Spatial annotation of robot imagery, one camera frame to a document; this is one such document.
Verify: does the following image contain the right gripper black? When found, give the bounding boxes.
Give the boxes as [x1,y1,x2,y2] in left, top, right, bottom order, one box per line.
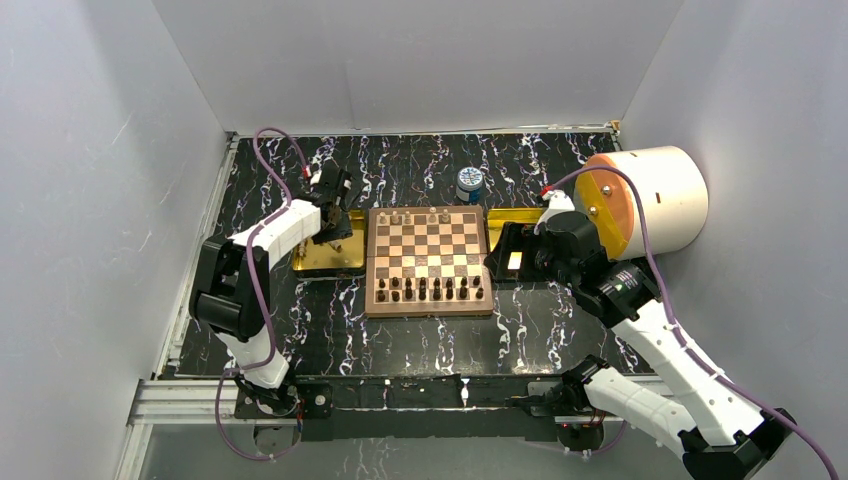
[483,221,578,290]

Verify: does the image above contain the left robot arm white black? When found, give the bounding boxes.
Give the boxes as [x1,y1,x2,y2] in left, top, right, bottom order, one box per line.
[189,165,353,416]

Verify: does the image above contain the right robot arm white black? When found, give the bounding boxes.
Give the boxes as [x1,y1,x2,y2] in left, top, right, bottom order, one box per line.
[484,192,791,479]

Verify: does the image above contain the wooden chess board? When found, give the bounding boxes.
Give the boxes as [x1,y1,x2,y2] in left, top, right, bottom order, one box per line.
[365,205,494,318]

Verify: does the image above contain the left gold tin tray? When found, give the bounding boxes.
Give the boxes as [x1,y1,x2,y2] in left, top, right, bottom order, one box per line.
[291,209,367,280]

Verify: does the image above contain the gold tin tray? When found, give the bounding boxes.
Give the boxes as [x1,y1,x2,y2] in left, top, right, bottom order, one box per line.
[486,207,546,232]
[291,209,367,280]

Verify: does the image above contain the right gold tin tray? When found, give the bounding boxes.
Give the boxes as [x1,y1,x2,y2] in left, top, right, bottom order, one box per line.
[486,207,546,232]

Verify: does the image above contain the blue white small jar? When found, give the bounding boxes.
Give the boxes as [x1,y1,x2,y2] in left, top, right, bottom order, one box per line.
[456,166,484,204]

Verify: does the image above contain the white cylinder orange lid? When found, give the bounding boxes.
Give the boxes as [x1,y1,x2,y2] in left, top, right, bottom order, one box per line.
[575,146,708,260]

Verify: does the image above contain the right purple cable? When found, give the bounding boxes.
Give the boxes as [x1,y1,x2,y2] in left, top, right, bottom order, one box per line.
[541,165,840,480]

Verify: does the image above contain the purple cable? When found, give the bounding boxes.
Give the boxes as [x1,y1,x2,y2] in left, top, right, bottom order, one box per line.
[213,127,311,462]
[541,165,840,480]

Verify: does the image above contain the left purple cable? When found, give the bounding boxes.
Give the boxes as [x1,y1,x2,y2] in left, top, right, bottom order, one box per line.
[213,127,311,462]

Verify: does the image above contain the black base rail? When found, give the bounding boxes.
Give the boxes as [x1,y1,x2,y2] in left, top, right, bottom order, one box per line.
[234,374,621,454]

